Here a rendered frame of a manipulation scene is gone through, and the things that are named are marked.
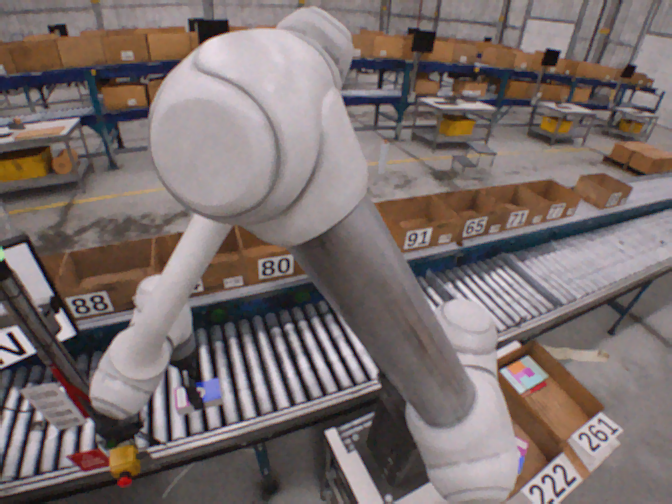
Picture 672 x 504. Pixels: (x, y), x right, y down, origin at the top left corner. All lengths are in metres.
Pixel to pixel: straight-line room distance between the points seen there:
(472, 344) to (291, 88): 0.57
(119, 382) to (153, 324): 0.14
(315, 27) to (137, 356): 0.54
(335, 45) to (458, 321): 0.52
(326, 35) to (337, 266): 0.25
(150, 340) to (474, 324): 0.58
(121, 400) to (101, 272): 1.27
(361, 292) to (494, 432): 0.34
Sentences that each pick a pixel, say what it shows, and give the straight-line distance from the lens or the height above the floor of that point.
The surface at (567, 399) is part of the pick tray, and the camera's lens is 1.71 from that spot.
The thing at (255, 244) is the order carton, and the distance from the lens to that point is 1.82.
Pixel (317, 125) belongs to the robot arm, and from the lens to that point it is 0.25.
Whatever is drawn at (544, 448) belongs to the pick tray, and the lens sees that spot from 1.49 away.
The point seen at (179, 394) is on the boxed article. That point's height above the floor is 1.06.
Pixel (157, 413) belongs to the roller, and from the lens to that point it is 1.45.
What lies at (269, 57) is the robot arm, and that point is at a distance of 0.25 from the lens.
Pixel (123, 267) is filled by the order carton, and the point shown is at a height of 0.91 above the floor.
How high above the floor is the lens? 1.95
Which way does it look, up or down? 36 degrees down
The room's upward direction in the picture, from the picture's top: 4 degrees clockwise
